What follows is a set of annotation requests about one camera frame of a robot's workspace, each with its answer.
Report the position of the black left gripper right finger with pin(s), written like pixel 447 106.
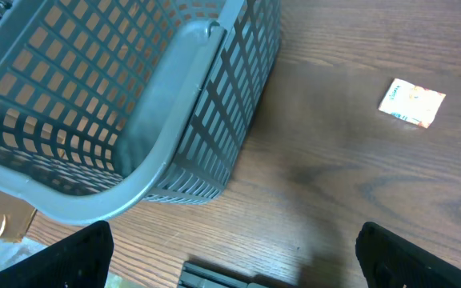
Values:
pixel 388 260

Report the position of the grey plastic basket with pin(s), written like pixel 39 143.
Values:
pixel 107 103

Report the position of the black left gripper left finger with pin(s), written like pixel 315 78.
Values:
pixel 81 260

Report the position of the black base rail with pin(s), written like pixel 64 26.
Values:
pixel 193 276

